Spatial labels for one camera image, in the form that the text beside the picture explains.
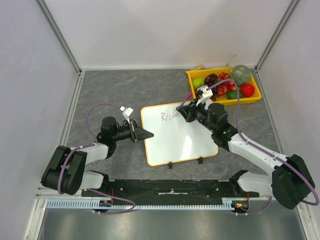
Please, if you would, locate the white purple marker pen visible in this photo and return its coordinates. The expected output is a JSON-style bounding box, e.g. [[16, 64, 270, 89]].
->
[[172, 92, 193, 117]]

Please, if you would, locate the yellow-framed whiteboard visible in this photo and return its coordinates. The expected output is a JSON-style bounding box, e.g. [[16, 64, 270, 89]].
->
[[140, 102, 219, 167]]

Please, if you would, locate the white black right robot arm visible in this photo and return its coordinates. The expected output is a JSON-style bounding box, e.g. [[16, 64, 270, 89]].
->
[[176, 100, 320, 210]]

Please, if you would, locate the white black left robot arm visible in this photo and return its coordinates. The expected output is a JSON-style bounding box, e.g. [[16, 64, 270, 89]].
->
[[41, 116, 154, 196]]

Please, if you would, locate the dark purple grape bunch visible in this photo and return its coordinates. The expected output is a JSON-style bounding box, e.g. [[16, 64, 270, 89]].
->
[[195, 85, 218, 102]]

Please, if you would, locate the green apple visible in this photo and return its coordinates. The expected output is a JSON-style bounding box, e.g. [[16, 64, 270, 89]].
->
[[192, 77, 205, 90]]

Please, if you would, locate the yellow plastic fruit tray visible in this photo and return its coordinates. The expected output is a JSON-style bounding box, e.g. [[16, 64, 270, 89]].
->
[[185, 67, 262, 106]]

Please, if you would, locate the green mango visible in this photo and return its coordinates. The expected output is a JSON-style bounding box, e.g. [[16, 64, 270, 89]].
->
[[227, 90, 244, 100]]

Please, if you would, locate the yellow snack packet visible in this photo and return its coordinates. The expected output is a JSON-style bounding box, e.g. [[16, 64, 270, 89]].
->
[[191, 65, 206, 71]]

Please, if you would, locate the red apple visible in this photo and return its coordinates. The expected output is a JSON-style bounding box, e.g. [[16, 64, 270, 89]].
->
[[240, 83, 255, 98]]

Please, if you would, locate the green netted melon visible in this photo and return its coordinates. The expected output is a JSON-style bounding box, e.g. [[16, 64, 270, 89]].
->
[[230, 65, 251, 86]]

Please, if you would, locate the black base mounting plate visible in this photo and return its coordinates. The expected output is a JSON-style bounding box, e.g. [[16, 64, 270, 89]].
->
[[98, 179, 259, 204]]

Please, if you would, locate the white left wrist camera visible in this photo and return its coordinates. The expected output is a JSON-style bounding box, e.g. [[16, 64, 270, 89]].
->
[[120, 106, 134, 123]]

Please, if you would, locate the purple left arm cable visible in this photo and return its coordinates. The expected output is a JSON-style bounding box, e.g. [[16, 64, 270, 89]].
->
[[56, 103, 137, 216]]

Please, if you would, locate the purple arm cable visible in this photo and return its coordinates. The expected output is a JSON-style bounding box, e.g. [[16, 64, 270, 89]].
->
[[207, 78, 320, 216], [56, 103, 137, 216]]

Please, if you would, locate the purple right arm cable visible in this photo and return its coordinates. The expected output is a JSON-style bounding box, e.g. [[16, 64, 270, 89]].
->
[[207, 78, 320, 216]]

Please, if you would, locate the white slotted cable duct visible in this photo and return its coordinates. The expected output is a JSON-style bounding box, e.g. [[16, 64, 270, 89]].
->
[[46, 198, 236, 211]]

